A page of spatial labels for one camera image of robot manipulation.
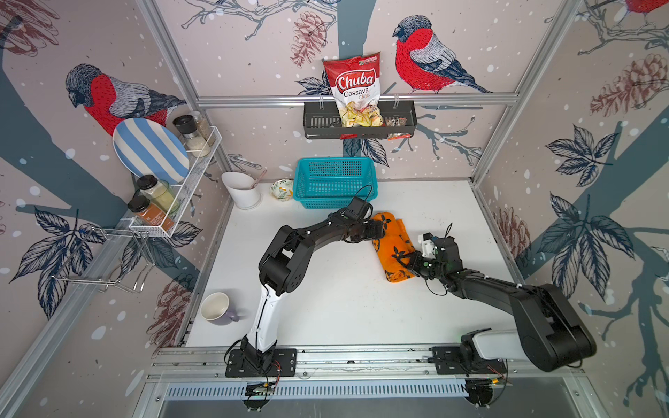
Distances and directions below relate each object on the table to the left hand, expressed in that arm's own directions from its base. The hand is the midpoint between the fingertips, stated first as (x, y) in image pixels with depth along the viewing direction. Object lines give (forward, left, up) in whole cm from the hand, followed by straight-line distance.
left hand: (383, 230), depth 96 cm
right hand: (-11, -4, -1) cm, 12 cm away
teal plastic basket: (+32, +21, -7) cm, 39 cm away
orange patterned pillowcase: (-5, -4, 0) cm, 6 cm away
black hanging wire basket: (+31, +22, +27) cm, 47 cm away
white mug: (-29, +55, 0) cm, 62 cm away
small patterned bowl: (+26, +43, -5) cm, 50 cm away
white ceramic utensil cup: (+18, +57, +4) cm, 60 cm away
